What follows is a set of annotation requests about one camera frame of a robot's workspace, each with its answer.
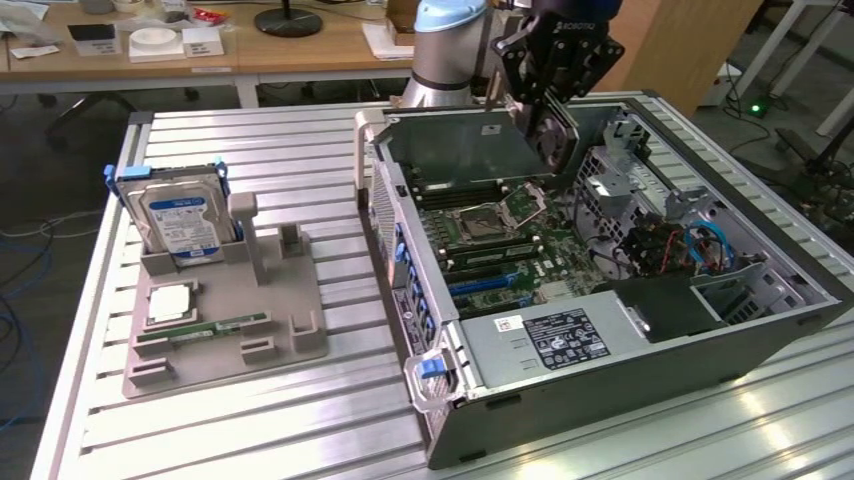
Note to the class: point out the small graphics card with fan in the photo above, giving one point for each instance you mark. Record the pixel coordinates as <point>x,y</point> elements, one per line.
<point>557,135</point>

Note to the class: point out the small white labelled box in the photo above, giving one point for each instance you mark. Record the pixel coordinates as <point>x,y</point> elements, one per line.
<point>202,44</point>

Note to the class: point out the black round lamp base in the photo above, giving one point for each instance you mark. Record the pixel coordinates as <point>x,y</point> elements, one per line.
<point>289,22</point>

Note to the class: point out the blue case latch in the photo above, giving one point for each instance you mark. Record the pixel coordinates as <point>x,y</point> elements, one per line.
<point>429,369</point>

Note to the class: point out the blue expansion slot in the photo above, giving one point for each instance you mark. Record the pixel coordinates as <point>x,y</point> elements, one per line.
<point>484,285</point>

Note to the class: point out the white box with round hollow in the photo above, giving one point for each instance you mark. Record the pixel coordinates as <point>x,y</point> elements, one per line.
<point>155,47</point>

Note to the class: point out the red packet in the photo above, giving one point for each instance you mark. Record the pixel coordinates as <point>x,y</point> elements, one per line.
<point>209,16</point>

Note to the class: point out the green motherboard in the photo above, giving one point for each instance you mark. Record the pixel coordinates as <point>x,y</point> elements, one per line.
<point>561,250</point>

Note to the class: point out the grey cup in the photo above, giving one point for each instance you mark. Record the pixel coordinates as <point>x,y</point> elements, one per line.
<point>97,6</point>

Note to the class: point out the metal disk bay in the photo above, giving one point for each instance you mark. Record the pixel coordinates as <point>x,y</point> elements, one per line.
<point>748,295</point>

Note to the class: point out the open black PC case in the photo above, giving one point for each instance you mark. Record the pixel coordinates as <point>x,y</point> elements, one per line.
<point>601,410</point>

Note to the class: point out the wooden cabinet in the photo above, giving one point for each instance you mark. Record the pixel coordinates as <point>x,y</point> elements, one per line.
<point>668,50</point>

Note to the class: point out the silver chipset heat sink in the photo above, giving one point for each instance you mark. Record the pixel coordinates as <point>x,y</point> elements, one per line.
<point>556,292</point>

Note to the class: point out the power strip with green light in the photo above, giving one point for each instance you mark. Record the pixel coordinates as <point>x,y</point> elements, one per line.
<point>756,108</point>

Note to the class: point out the perforated metal drive cage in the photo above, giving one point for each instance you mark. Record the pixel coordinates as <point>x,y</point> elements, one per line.
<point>601,170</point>

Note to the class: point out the clear plastic bag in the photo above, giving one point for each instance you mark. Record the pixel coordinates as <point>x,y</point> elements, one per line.
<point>23,17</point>

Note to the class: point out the white desk frame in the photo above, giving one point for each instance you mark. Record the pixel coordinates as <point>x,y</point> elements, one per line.
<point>781,50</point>

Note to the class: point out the brown cardboard box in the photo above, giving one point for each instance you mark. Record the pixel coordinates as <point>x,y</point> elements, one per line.
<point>401,15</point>

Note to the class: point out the black office chair base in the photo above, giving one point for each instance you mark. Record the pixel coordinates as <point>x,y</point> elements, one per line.
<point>81,107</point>

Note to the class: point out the grey parts rack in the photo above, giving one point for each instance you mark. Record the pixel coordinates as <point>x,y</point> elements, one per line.
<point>221,365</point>

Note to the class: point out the stack of white papers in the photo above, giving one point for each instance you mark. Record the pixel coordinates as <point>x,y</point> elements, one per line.
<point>384,42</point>

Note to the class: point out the white paper card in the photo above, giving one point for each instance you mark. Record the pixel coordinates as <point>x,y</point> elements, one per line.
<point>34,51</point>

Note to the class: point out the green RAM stick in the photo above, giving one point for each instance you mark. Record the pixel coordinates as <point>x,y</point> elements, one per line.
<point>221,327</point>

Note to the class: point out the silver CPU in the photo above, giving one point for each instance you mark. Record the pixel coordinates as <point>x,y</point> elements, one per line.
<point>170,302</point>

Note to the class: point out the wooden desk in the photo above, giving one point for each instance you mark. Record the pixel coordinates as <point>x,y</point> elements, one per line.
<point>321,55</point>

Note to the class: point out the metal socket cover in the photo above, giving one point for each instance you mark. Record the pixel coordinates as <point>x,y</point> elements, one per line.
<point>528,199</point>

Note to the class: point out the CPU socket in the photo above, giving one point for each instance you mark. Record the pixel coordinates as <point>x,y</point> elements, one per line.
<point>480,224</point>

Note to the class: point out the white box with black top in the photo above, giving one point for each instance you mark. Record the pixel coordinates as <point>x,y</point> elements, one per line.
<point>95,40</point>

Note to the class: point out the grey power supply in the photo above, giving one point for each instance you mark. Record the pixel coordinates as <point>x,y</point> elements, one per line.
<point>508,350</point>

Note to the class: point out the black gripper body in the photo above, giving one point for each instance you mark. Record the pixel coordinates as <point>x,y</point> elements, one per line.
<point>568,15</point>

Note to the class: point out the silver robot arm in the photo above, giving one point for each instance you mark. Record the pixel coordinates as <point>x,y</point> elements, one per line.
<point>444,45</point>

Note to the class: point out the hard disk in blue carrier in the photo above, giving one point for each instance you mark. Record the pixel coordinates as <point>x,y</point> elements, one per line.
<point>181,220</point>

